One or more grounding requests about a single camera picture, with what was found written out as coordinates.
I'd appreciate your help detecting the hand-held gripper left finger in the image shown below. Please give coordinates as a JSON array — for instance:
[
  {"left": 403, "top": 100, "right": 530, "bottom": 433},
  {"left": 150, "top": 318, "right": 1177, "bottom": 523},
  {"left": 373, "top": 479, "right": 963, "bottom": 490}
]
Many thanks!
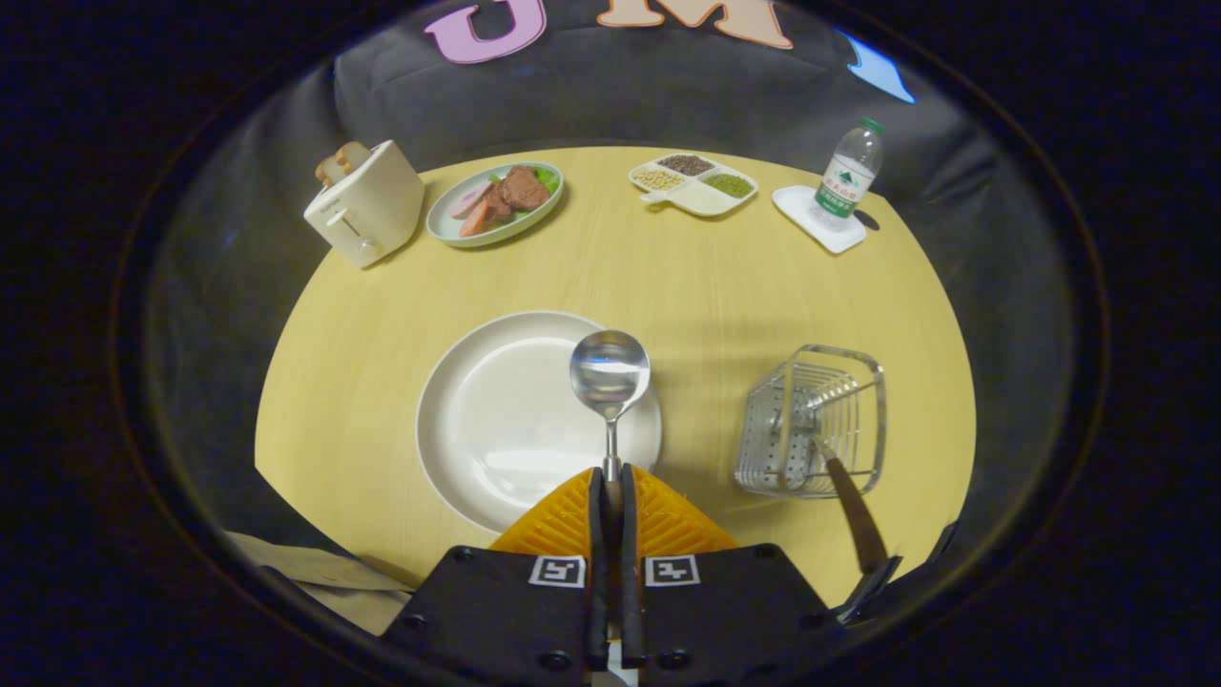
[{"left": 382, "top": 466, "right": 611, "bottom": 687}]

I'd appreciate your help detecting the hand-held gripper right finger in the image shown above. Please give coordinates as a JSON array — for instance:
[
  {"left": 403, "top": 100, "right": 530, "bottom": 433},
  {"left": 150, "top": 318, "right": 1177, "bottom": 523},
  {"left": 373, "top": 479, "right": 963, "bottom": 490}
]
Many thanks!
[{"left": 620, "top": 464, "right": 864, "bottom": 687}]

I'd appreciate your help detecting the silver spoon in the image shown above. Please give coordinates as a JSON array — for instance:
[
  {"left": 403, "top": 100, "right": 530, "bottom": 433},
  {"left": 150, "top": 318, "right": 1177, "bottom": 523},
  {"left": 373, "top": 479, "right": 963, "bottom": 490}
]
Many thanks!
[{"left": 569, "top": 329, "right": 652, "bottom": 521}]

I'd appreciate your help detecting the round white plate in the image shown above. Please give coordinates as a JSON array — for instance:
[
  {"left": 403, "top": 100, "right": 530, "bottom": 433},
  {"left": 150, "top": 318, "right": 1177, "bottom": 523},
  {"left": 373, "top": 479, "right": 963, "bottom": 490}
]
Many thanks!
[{"left": 416, "top": 310, "right": 663, "bottom": 535}]

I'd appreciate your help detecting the pale green food plate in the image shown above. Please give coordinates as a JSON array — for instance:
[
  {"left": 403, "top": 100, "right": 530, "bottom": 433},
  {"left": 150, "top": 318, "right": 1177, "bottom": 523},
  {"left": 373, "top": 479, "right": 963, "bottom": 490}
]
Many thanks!
[{"left": 425, "top": 161, "right": 566, "bottom": 249}]

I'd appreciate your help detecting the white square coaster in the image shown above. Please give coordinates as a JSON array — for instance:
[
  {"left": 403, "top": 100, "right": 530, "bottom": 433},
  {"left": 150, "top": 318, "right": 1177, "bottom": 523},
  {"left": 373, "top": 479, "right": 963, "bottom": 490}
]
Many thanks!
[{"left": 772, "top": 185, "right": 868, "bottom": 255}]

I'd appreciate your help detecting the pink ham slice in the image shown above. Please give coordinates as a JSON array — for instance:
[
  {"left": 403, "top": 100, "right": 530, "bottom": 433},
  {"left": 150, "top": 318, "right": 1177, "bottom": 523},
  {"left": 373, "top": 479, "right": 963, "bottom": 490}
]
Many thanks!
[{"left": 450, "top": 181, "right": 494, "bottom": 220}]

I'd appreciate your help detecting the white divided grain dish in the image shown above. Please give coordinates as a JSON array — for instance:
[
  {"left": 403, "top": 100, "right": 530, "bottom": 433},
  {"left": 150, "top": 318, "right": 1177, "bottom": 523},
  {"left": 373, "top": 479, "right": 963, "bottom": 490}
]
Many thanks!
[{"left": 628, "top": 153, "right": 760, "bottom": 219}]

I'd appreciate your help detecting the brown steak piece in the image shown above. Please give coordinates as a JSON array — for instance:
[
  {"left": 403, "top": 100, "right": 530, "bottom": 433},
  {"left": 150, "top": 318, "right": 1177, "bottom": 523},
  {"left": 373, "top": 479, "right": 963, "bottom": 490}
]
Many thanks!
[{"left": 498, "top": 165, "right": 552, "bottom": 215}]

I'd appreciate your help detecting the white toaster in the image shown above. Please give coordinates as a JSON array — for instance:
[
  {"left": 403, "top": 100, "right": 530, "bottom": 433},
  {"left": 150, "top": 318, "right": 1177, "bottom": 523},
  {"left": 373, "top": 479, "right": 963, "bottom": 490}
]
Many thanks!
[{"left": 303, "top": 140, "right": 426, "bottom": 270}]

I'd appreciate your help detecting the clear plastic water bottle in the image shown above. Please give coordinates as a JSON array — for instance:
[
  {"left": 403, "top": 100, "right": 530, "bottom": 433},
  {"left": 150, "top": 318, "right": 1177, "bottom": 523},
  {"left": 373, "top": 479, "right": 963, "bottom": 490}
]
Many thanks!
[{"left": 807, "top": 116, "right": 885, "bottom": 233}]

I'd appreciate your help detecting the wire cutlery basket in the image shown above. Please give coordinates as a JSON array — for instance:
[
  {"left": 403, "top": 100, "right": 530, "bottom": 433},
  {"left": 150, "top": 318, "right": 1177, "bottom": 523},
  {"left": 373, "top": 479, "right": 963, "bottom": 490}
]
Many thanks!
[{"left": 734, "top": 343, "right": 888, "bottom": 500}]

